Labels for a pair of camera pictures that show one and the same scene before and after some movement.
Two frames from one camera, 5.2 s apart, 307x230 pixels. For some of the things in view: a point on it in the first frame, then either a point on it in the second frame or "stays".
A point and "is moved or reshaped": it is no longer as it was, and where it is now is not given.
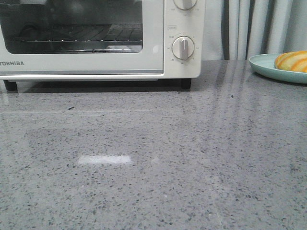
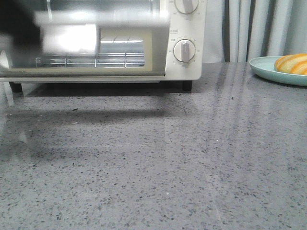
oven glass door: [81, 37] is moved or reshaped
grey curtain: [238, 29] stays
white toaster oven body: [100, 40] stays
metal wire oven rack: [126, 33] -> [113, 60]
